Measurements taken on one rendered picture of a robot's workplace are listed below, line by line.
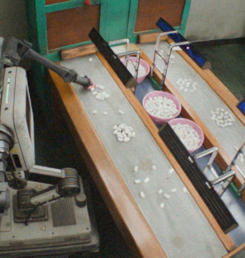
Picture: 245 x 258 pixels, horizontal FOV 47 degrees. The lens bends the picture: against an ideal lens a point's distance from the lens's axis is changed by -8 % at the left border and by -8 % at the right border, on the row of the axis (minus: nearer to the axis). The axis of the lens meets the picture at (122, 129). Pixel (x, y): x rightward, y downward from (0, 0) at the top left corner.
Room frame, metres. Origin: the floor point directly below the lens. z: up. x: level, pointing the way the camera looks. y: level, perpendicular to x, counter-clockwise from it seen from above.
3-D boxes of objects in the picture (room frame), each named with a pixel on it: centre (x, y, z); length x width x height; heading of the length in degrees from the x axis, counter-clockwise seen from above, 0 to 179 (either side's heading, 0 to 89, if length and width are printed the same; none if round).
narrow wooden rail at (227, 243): (1.27, -0.19, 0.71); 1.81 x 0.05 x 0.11; 31
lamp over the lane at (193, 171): (0.75, -0.37, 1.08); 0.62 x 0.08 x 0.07; 31
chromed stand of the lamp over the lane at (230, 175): (0.79, -0.44, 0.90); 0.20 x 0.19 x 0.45; 31
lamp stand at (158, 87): (1.83, -0.28, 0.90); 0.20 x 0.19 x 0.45; 31
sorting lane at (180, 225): (1.18, -0.04, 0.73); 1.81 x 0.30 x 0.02; 31
